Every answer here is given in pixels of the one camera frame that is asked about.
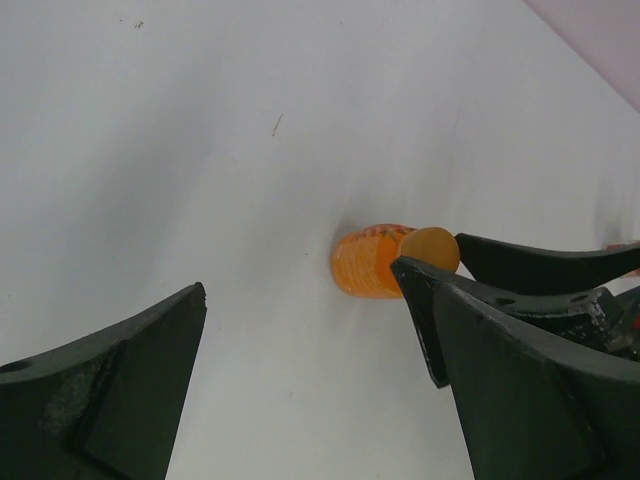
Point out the orange bottle cap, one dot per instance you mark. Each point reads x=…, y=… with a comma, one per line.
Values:
x=434, y=246

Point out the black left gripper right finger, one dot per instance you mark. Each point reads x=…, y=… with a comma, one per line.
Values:
x=533, y=405

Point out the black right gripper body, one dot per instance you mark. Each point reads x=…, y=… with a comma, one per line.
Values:
x=625, y=320

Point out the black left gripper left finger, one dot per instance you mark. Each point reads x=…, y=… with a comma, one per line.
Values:
x=108, y=405

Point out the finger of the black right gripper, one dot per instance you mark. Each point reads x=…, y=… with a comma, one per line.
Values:
x=531, y=271
x=589, y=318

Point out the orange juice bottle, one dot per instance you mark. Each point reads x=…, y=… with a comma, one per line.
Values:
x=360, y=262

